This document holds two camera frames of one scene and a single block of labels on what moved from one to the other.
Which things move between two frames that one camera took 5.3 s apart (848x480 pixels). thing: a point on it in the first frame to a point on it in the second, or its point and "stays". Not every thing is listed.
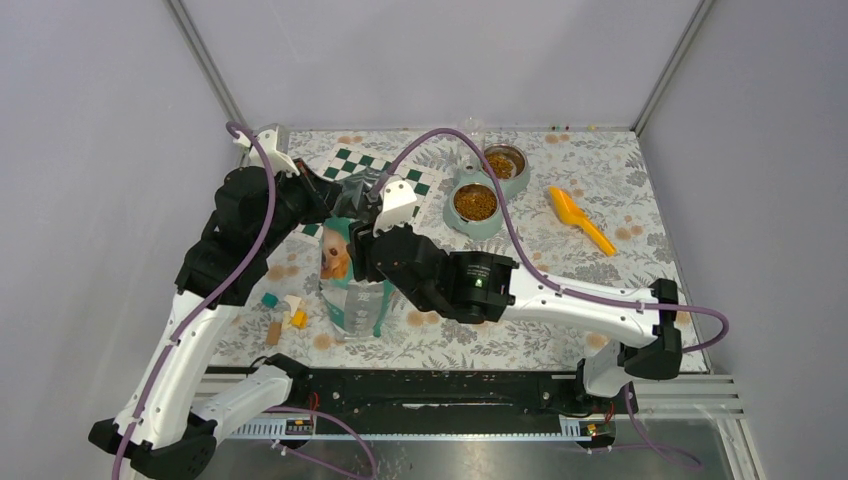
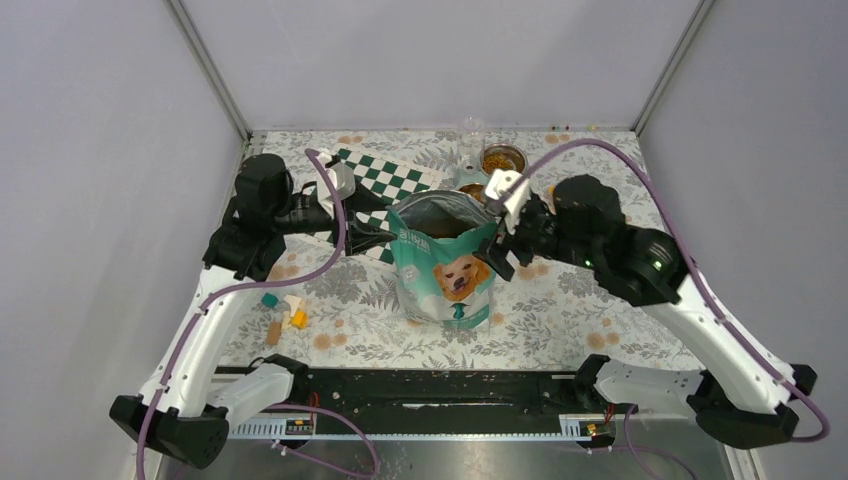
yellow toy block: x=300 y=319 stays
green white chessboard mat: x=343 y=161 stays
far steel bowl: x=506 y=162 stays
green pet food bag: x=356 y=308 to x=439 y=279
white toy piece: x=287 y=315 stays
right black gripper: x=361 y=236 to x=494 y=252
